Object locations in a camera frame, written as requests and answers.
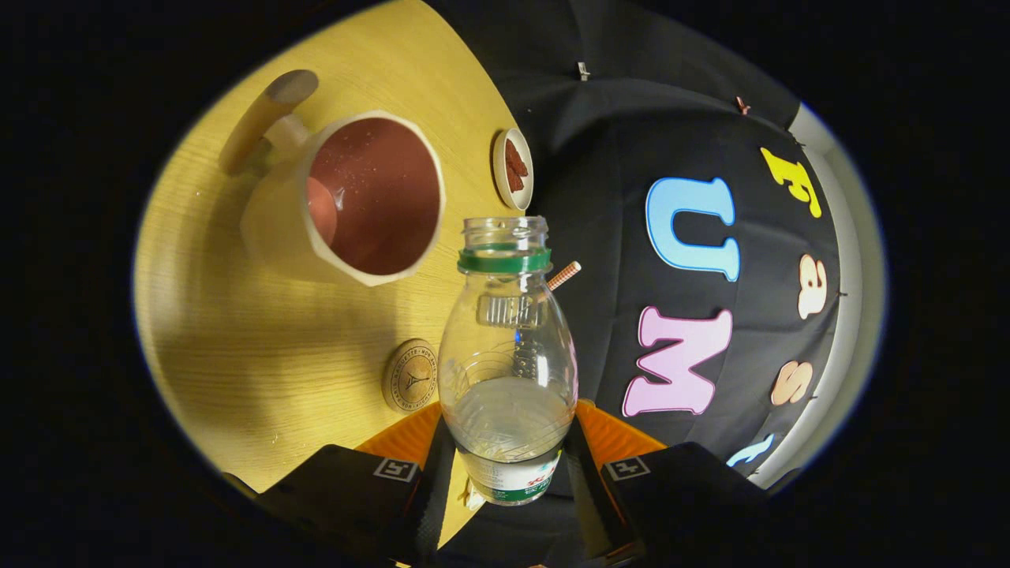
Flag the beige cup with handle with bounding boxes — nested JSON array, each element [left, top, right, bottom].
[[219, 69, 447, 287]]

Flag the black backdrop cloth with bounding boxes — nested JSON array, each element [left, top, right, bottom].
[[426, 0, 841, 568]]

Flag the wooden table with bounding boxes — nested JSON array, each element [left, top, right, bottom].
[[134, 0, 522, 545]]

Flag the clear plastic juice bottle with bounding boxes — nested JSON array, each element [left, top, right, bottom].
[[438, 216, 579, 506]]

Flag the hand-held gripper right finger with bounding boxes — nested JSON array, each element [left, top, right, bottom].
[[564, 398, 770, 565]]

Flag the round wooden coaster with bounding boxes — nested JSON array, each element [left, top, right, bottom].
[[382, 338, 440, 413]]

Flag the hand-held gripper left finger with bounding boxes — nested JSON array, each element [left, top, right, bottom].
[[256, 401, 457, 565]]

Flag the small white plate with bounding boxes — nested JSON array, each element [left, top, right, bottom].
[[492, 128, 535, 212]]

